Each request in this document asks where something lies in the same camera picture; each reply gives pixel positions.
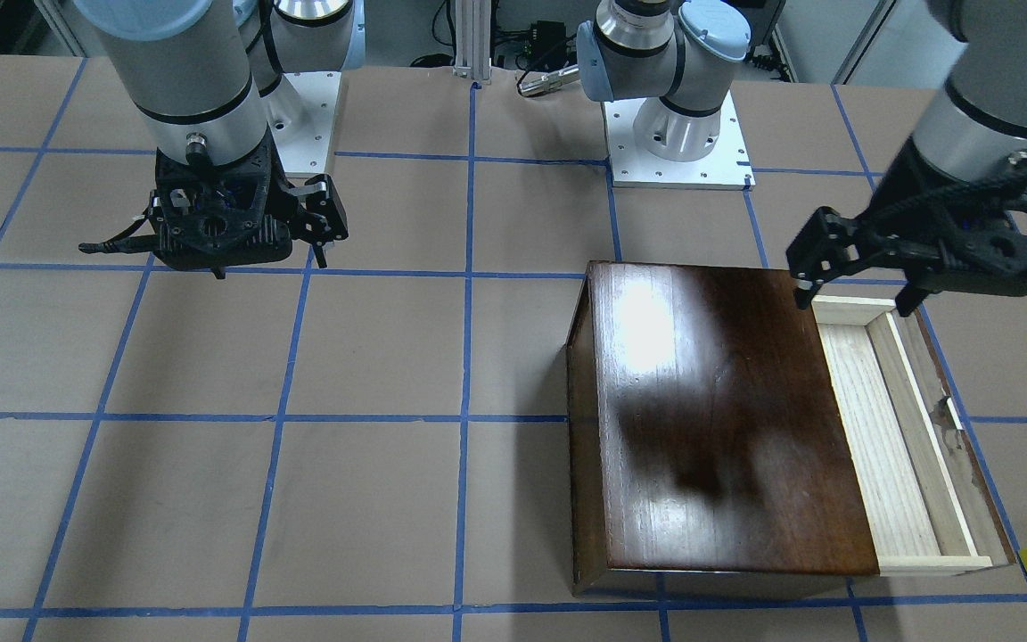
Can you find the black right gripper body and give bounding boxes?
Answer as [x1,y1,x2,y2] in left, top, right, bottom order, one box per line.
[152,143,296,271]

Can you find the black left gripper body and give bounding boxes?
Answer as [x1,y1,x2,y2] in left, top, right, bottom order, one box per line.
[861,141,1027,297]

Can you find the light wooden drawer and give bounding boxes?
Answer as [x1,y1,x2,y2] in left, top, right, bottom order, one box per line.
[812,295,1015,577]

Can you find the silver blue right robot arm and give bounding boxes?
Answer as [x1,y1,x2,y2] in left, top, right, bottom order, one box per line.
[75,1,366,279]

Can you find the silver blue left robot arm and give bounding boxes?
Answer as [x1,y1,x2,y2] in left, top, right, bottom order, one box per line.
[327,1,959,277]

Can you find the dark wooden drawer cabinet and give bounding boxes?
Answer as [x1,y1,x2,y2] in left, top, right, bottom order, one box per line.
[565,260,1027,600]

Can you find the silver cylindrical connector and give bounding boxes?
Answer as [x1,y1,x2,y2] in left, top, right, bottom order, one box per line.
[516,64,579,98]

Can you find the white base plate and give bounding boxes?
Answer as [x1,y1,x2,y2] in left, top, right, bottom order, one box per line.
[262,70,342,178]

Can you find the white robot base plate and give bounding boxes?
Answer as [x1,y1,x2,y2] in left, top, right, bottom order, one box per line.
[602,95,757,191]

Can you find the aluminium frame post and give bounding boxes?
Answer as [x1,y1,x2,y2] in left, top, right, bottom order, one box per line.
[452,0,493,85]

